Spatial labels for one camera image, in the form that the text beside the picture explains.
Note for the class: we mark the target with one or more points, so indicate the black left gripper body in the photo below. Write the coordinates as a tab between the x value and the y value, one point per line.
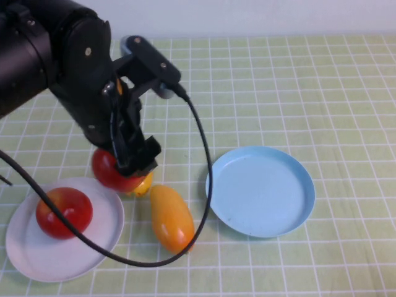
117	123

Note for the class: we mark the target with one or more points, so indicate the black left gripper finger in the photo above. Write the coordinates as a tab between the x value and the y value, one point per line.
150	153
131	169

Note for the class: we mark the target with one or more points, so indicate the yellow mango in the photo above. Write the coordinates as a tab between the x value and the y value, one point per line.
143	187

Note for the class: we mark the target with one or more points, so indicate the red apple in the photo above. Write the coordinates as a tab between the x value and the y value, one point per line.
74	204
103	173

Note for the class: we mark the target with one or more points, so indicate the orange mango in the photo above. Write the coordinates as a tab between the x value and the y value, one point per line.
168	216

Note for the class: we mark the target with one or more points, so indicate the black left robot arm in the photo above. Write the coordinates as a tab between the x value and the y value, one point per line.
31	46

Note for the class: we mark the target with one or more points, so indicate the black zip tie left arm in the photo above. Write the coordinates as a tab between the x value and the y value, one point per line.
6	180

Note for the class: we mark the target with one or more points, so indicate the light blue round plate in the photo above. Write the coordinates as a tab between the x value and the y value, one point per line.
263	191

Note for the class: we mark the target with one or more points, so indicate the white round plate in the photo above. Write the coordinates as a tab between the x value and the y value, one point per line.
37	256

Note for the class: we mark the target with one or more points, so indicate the green checked tablecloth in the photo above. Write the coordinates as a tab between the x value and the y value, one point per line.
309	92

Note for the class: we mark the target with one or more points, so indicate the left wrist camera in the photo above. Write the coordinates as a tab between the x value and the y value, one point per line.
151	62

